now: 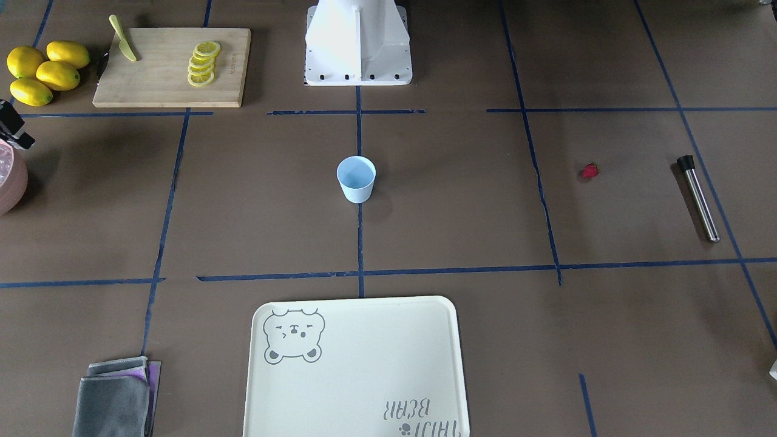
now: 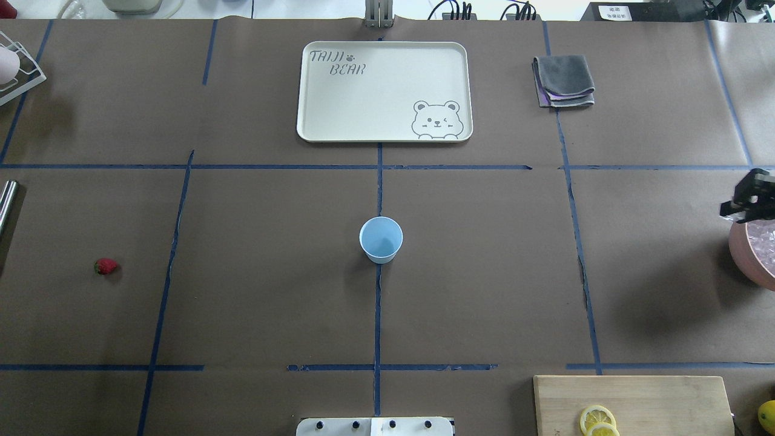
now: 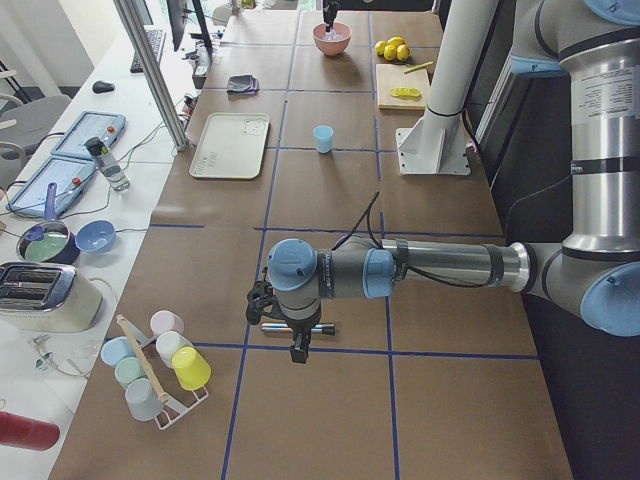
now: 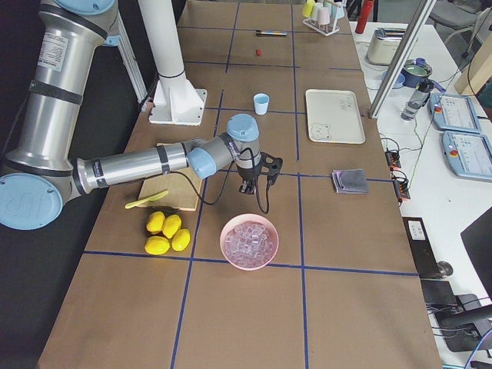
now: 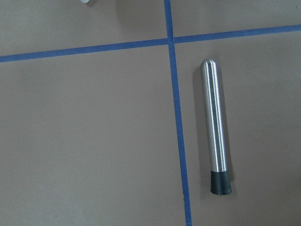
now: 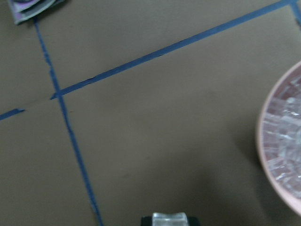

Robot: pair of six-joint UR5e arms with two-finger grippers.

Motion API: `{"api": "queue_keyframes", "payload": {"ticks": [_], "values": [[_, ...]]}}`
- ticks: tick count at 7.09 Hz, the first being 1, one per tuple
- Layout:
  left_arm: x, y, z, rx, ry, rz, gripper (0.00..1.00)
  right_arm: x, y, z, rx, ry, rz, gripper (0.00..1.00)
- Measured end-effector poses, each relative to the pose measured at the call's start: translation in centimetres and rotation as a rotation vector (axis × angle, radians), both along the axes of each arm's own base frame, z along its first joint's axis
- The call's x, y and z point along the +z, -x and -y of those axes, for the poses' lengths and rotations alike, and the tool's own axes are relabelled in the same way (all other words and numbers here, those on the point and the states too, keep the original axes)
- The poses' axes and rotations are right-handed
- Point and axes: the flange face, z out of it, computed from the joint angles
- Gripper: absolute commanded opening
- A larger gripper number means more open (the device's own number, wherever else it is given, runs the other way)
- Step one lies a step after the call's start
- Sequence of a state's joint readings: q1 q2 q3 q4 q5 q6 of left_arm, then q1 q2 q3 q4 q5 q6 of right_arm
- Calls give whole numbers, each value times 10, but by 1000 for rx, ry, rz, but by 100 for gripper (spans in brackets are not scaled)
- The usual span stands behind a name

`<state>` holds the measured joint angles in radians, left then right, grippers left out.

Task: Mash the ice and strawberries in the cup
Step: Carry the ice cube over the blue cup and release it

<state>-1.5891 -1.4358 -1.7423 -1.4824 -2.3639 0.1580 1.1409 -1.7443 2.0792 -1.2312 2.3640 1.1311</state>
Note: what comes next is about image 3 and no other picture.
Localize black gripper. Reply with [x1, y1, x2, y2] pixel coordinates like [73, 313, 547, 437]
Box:
[287, 313, 320, 364]
[322, 0, 338, 25]

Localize light blue cup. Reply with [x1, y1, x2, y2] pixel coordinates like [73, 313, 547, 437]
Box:
[313, 125, 334, 154]

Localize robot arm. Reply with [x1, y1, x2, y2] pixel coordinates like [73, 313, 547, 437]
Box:
[246, 1, 639, 363]

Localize clear ice cube pile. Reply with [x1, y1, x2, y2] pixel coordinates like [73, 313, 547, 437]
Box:
[322, 29, 345, 42]

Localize yellow cup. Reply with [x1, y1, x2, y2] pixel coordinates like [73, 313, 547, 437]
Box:
[172, 346, 212, 391]

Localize white cup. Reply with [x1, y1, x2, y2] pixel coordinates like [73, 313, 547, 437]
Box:
[155, 330, 193, 369]

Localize pink cup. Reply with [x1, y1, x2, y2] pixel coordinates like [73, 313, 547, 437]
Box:
[149, 310, 185, 337]

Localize white cup rack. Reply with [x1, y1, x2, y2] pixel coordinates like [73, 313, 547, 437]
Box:
[116, 314, 209, 430]

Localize grey cup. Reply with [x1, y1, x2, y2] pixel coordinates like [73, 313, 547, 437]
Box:
[125, 378, 163, 421]

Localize green cup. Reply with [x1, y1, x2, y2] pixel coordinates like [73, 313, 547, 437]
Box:
[114, 356, 146, 389]

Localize blue cup on rack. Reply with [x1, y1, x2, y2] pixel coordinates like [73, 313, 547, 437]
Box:
[100, 336, 135, 368]

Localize pink bowl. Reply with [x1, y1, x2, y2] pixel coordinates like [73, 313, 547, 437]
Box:
[312, 22, 352, 56]

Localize steel muddler black tip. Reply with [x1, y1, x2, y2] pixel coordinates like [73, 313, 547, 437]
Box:
[259, 322, 336, 336]

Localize yellow lemon pile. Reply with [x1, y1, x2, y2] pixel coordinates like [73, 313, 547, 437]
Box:
[374, 36, 411, 62]

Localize wooden cutting board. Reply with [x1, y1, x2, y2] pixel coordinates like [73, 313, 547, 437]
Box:
[375, 64, 431, 110]

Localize green knife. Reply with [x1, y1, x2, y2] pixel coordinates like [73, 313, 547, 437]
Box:
[403, 61, 434, 75]

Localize lemon slices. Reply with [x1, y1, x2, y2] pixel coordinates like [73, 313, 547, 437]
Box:
[389, 87, 422, 99]

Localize grey folded cloth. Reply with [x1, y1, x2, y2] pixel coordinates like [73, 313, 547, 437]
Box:
[226, 74, 259, 95]

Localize cream bear tray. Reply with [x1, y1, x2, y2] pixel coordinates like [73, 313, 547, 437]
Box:
[189, 112, 270, 180]

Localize black keyboard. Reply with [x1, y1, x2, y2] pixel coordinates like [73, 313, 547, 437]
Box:
[129, 28, 167, 74]

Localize blue bowl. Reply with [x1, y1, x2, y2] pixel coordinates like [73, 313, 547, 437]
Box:
[75, 220, 116, 253]

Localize black computer mouse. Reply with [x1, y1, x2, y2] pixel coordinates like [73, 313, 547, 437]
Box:
[92, 80, 115, 94]

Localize clear water bottle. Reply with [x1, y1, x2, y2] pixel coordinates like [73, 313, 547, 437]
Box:
[84, 137, 130, 192]

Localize far teach pendant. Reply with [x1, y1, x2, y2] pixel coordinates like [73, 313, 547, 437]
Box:
[51, 111, 127, 159]

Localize teach pendant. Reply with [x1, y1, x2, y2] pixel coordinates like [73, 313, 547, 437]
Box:
[6, 155, 95, 218]
[51, 111, 127, 159]

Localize cream toaster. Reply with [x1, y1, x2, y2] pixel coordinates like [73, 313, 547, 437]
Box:
[1, 262, 102, 333]

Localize blue saucepan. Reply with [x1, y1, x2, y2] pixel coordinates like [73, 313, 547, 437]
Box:
[16, 182, 80, 265]

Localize near teach pendant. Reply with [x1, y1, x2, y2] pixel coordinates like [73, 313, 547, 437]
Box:
[6, 155, 95, 218]

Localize red bottle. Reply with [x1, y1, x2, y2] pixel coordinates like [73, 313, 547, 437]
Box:
[1, 411, 60, 451]

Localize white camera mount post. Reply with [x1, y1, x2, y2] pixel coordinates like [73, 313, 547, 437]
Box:
[396, 0, 499, 176]

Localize aluminium frame post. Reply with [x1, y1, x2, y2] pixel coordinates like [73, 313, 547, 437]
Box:
[114, 0, 188, 152]

